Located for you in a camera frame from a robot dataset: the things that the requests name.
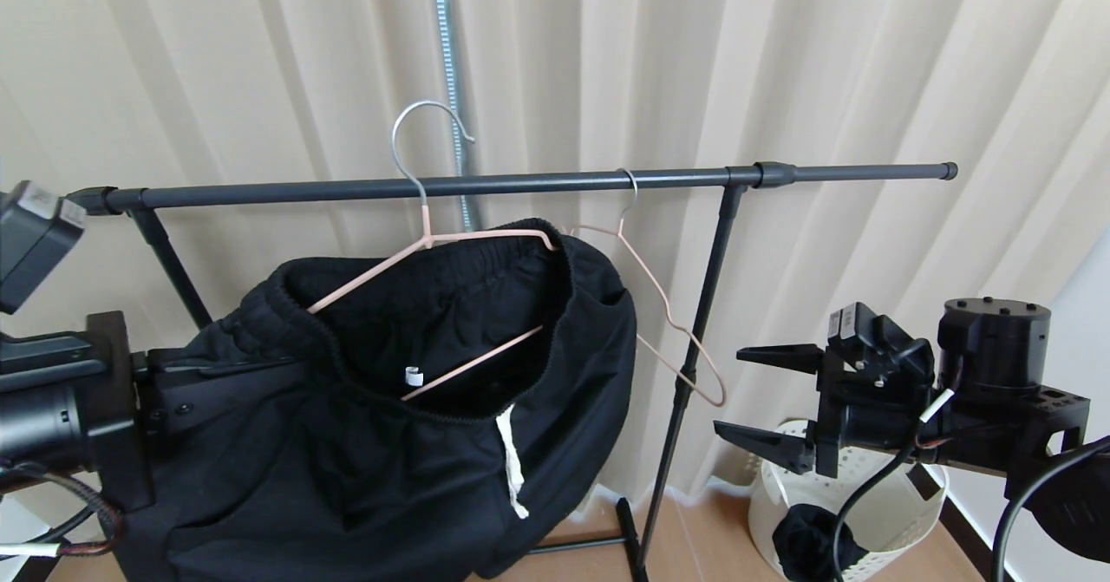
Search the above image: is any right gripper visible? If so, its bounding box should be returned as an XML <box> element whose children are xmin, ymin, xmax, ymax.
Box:
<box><xmin>714</xmin><ymin>343</ymin><xmax>942</xmax><ymax>479</ymax></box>

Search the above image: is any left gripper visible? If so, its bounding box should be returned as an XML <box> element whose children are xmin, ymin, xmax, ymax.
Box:
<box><xmin>0</xmin><ymin>311</ymin><xmax>155</xmax><ymax>513</ymax></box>

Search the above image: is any black garment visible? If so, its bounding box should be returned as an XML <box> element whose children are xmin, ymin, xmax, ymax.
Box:
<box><xmin>772</xmin><ymin>504</ymin><xmax>871</xmax><ymax>582</ymax></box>
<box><xmin>117</xmin><ymin>218</ymin><xmax>638</xmax><ymax>582</ymax></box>

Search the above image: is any pink clothes hanger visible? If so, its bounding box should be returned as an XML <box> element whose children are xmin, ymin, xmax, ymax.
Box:
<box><xmin>308</xmin><ymin>101</ymin><xmax>560</xmax><ymax>401</ymax></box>
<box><xmin>564</xmin><ymin>168</ymin><xmax>726</xmax><ymax>408</ymax></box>

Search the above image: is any white laundry basket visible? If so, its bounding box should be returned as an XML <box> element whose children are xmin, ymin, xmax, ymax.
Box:
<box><xmin>748</xmin><ymin>419</ymin><xmax>950</xmax><ymax>582</ymax></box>

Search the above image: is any black clothes rack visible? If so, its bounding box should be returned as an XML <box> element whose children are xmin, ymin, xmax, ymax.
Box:
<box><xmin>65</xmin><ymin>162</ymin><xmax>959</xmax><ymax>582</ymax></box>

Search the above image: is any beige curtain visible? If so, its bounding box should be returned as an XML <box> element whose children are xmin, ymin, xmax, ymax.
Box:
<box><xmin>0</xmin><ymin>0</ymin><xmax>1110</xmax><ymax>531</ymax></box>

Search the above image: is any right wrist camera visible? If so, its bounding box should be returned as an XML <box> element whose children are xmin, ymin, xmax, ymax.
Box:
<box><xmin>826</xmin><ymin>303</ymin><xmax>936</xmax><ymax>388</ymax></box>

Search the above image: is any black cable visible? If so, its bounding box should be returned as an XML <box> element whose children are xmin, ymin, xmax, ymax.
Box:
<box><xmin>831</xmin><ymin>339</ymin><xmax>1110</xmax><ymax>582</ymax></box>

